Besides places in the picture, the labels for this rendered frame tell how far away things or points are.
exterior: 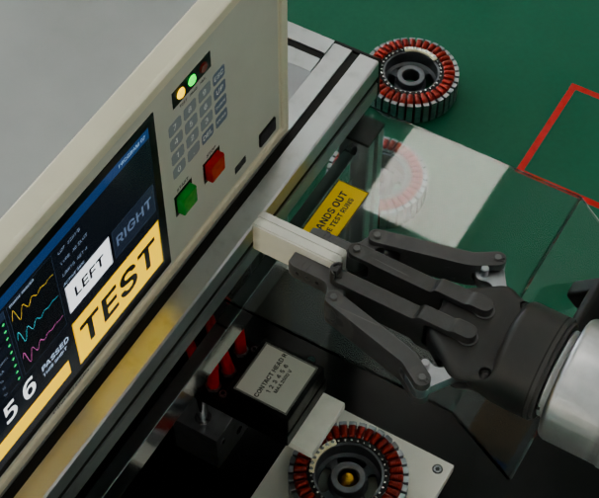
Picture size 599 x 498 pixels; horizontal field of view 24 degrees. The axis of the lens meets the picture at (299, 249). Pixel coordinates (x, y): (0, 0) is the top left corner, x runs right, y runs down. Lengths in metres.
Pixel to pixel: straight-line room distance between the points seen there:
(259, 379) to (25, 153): 0.43
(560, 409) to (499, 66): 0.87
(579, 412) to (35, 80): 0.41
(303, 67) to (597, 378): 0.43
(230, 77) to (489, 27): 0.80
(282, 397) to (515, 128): 0.56
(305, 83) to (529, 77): 0.57
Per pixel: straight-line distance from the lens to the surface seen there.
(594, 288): 1.18
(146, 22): 0.99
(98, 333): 1.03
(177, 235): 1.08
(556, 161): 1.67
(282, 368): 1.28
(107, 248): 0.98
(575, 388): 0.94
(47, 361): 0.98
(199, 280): 1.10
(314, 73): 1.23
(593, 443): 0.95
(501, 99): 1.72
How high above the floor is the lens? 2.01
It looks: 53 degrees down
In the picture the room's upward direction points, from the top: straight up
